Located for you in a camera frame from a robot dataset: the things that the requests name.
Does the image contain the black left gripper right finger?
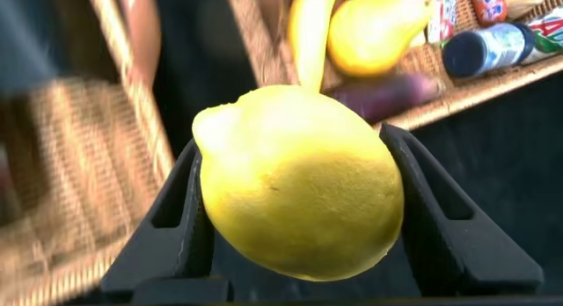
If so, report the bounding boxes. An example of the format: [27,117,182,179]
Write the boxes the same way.
[378,123,545,297]

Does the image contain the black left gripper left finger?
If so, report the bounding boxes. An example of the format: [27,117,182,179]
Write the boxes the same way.
[99,138,217,299]

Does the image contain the yellow lemon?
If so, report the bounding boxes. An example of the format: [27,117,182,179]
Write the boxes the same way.
[192,84,406,283]

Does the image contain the purple eggplant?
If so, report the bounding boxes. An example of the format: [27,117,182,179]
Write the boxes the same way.
[329,72,443,123]

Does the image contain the small blue black-capped jar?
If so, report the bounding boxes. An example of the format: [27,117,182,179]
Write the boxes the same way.
[442,22,537,79]

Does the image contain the yellow pear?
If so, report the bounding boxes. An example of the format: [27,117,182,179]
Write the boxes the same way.
[326,0,435,77]

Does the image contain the white green milk bottle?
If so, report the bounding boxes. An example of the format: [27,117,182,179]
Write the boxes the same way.
[521,6,563,65]

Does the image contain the red sausage pack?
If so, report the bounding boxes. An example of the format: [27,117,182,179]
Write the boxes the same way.
[467,0,509,27]

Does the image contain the yellow banana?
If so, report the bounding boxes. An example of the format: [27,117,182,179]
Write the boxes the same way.
[288,0,342,94]

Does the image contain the ridged long bread loaf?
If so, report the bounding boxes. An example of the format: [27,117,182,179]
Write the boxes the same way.
[503,0,546,19]

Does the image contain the wicker basket with brown handles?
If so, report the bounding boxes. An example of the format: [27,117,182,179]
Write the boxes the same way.
[226,0,563,132]
[0,0,177,306]

